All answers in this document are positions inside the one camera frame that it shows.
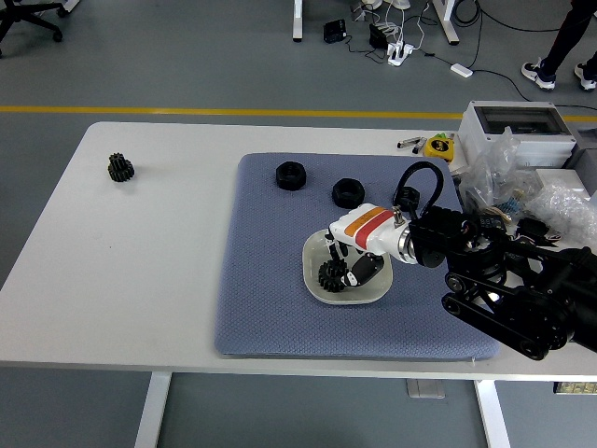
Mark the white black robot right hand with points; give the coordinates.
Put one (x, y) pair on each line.
(368, 226)

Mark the large black gear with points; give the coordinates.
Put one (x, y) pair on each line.
(327, 282)

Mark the medium black hex nut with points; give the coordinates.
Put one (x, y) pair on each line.
(347, 193)

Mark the small black hex nut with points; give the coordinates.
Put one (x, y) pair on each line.
(410, 196)

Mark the large black hex nut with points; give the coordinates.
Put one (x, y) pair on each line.
(290, 176)

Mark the grey under-table control box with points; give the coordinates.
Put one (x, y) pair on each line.
(424, 388)

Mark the white flat box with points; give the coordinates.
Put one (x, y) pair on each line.
(559, 179)

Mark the black adapter box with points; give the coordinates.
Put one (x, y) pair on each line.
(334, 31)

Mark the white square dish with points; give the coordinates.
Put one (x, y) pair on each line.
(312, 261)

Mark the black silver marker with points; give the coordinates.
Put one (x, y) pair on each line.
(408, 142)

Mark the blue-grey textured mat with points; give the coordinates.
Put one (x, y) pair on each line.
(280, 280)

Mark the yellow tape measure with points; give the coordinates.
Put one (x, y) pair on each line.
(438, 147)

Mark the clear plastic bag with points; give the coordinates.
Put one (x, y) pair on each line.
(494, 177)

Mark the black plastic part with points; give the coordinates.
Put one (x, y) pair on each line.
(534, 228)

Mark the white power strip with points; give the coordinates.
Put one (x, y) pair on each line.
(398, 52)

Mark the white floor adapter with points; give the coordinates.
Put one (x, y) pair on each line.
(461, 69)

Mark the black power brick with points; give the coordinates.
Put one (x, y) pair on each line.
(378, 36)

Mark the bubble wrap bundle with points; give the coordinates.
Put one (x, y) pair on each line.
(564, 210)

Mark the white background desk leg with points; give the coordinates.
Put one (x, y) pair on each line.
(297, 21)
(447, 21)

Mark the white table leg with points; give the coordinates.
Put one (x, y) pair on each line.
(493, 415)
(151, 410)

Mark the black double stepped gear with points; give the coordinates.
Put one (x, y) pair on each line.
(120, 169)

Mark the label strip under table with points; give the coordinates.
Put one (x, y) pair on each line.
(576, 387)

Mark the person in dark trousers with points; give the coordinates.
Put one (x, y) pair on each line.
(566, 37)

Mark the black office chair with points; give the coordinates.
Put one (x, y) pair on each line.
(28, 16)

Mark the white electrical enclosure box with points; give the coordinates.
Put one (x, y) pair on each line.
(513, 121)

